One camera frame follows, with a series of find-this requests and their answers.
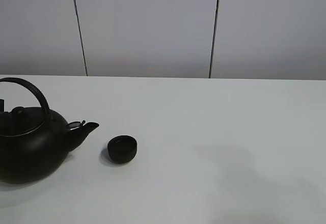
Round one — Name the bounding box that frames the black gripper finger at teapot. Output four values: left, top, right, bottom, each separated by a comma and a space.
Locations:
0, 99, 5, 113

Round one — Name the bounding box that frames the black cast iron teapot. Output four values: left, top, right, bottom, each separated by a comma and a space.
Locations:
1, 77, 99, 184

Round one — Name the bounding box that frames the small black teacup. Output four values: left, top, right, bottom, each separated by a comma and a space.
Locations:
107, 135, 138, 164

